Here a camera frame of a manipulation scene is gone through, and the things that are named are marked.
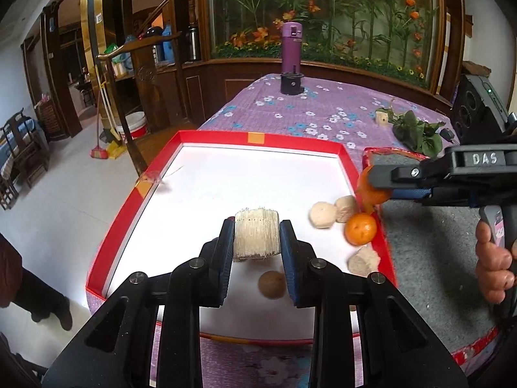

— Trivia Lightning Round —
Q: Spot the person's right hand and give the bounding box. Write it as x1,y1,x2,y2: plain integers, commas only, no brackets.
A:
474,219,517,305

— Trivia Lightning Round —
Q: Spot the blue water jug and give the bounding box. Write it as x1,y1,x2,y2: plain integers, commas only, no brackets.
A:
155,24,175,65

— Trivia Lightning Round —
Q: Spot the orange mandarin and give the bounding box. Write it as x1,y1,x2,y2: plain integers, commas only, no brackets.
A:
356,167,393,215
344,212,378,246

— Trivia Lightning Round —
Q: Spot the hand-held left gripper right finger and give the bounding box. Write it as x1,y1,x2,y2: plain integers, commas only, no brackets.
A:
280,219,469,388

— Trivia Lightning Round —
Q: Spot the glass screen with artificial flowers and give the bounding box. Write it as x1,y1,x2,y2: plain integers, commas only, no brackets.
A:
202,0,449,90

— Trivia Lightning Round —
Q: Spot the dark wooden armchair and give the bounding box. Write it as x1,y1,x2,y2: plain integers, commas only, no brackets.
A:
0,108,51,211

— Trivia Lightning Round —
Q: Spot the purple floral tablecloth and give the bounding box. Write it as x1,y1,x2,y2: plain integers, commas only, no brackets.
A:
87,73,517,388

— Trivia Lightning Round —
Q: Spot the purple thermos bottle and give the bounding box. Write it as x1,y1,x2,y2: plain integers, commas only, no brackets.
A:
280,22,303,75

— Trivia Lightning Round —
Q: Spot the steel thermos flask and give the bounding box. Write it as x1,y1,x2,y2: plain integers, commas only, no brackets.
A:
188,27,201,61

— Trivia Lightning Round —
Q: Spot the pink broom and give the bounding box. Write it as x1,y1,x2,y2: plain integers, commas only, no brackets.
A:
90,65,111,160

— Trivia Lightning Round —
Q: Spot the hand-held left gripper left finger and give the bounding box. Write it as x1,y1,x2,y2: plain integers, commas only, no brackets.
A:
42,217,236,388

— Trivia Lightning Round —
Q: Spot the white red bucket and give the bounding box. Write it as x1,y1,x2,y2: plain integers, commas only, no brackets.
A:
117,111,148,140

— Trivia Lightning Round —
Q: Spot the grey felt mat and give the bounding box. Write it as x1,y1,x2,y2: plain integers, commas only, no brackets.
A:
361,147,501,368

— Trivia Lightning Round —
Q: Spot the red shallow cardboard box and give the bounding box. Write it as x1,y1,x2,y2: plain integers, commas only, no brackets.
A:
86,130,398,346

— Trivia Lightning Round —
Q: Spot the green bok choy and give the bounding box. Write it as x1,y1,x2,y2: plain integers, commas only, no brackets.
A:
375,107,445,158

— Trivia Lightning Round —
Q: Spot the carved wooden chair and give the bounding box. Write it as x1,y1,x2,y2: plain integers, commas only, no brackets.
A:
96,31,192,176

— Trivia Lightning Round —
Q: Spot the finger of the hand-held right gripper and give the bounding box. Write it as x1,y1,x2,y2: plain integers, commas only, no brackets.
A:
367,164,449,202

